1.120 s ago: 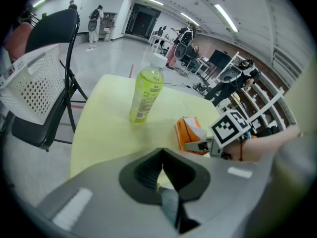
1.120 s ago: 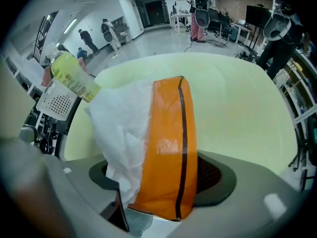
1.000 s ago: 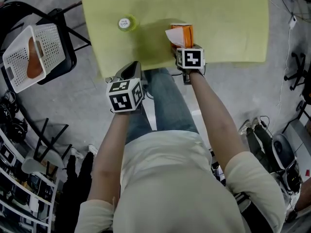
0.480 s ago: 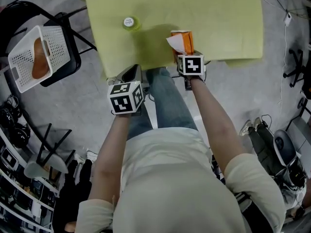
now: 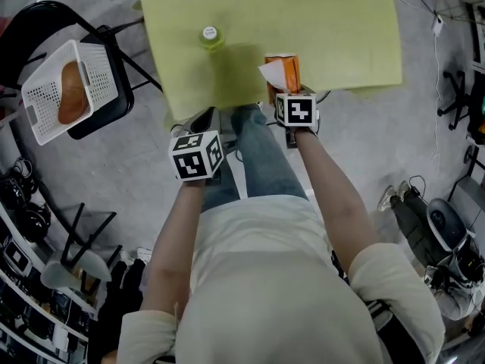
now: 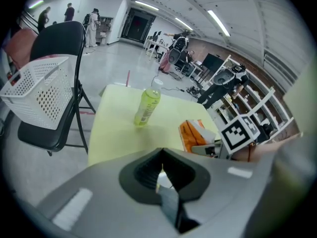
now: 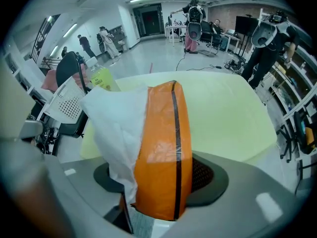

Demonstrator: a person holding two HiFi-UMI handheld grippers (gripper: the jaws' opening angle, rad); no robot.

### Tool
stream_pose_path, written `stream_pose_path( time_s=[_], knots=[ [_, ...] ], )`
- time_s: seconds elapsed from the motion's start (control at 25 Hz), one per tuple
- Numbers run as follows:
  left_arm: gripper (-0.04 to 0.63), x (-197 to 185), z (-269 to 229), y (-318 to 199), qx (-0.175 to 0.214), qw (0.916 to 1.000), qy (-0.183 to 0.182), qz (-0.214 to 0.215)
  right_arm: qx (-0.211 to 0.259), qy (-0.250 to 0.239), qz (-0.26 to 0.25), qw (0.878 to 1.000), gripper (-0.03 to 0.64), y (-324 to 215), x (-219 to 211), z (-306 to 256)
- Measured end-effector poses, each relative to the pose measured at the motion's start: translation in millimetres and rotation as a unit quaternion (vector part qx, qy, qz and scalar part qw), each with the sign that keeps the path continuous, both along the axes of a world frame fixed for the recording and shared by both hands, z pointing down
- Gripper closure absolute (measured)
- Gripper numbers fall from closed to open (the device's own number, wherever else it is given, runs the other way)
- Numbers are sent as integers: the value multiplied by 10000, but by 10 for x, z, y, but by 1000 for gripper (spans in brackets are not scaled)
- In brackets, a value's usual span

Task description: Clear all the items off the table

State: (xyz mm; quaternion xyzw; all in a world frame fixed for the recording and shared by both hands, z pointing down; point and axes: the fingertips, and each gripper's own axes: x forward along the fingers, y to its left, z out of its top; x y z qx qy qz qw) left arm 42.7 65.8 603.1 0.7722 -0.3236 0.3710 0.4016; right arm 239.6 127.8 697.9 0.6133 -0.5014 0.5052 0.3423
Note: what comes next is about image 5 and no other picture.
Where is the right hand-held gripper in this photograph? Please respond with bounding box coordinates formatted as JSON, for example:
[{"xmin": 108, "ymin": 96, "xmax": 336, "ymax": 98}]
[{"xmin": 273, "ymin": 85, "xmax": 321, "ymax": 149}]

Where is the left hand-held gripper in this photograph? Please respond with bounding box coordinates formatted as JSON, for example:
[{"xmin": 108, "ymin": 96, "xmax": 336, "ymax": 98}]
[{"xmin": 168, "ymin": 107, "xmax": 225, "ymax": 186}]

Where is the orange tissue box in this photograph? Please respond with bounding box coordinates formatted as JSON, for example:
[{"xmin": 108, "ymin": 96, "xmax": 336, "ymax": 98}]
[{"xmin": 258, "ymin": 52, "xmax": 303, "ymax": 105}]

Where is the green plastic bottle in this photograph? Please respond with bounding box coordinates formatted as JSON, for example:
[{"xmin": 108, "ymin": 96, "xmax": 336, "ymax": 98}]
[{"xmin": 197, "ymin": 26, "xmax": 225, "ymax": 51}]

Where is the brown wooden bowl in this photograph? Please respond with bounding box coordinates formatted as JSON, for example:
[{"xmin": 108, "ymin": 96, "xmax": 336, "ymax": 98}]
[{"xmin": 57, "ymin": 61, "xmax": 89, "ymax": 124}]

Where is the person's right forearm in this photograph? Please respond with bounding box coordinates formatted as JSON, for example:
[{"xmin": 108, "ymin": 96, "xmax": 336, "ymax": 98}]
[{"xmin": 293, "ymin": 127, "xmax": 380, "ymax": 276}]

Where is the person's left forearm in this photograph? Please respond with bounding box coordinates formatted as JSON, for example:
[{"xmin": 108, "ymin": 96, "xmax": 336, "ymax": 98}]
[{"xmin": 142, "ymin": 178, "xmax": 208, "ymax": 312}]

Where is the yellow-green table top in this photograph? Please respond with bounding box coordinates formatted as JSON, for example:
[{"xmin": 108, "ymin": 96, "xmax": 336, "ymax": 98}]
[{"xmin": 132, "ymin": 0, "xmax": 403, "ymax": 123}]

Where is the black folding chair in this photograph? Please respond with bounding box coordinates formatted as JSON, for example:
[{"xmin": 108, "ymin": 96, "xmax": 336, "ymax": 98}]
[{"xmin": 0, "ymin": 0, "xmax": 164, "ymax": 140}]

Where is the black office chair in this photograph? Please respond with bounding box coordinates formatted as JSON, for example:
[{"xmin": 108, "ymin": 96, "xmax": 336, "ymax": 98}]
[{"xmin": 437, "ymin": 70, "xmax": 485, "ymax": 143}]

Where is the white plastic basket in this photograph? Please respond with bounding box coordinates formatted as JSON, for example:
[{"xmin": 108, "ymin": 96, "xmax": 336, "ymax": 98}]
[{"xmin": 21, "ymin": 39, "xmax": 119, "ymax": 146}]

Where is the person's white shirt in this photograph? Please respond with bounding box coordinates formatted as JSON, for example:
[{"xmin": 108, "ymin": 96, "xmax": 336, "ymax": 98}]
[{"xmin": 117, "ymin": 195, "xmax": 446, "ymax": 364}]

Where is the grey shell chair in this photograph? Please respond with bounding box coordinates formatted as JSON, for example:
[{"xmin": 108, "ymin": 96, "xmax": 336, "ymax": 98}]
[{"xmin": 40, "ymin": 202, "xmax": 123, "ymax": 291}]

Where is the grey office chair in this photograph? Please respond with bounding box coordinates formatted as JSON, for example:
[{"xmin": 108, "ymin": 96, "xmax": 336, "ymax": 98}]
[{"xmin": 426, "ymin": 198, "xmax": 469, "ymax": 249}]

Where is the white shelf rack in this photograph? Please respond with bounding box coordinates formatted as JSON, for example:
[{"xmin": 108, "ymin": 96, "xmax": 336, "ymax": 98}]
[{"xmin": 0, "ymin": 202, "xmax": 95, "ymax": 364}]

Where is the white floor cable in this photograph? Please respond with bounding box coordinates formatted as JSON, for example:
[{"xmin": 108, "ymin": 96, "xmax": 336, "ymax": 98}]
[{"xmin": 431, "ymin": 32, "xmax": 444, "ymax": 170}]

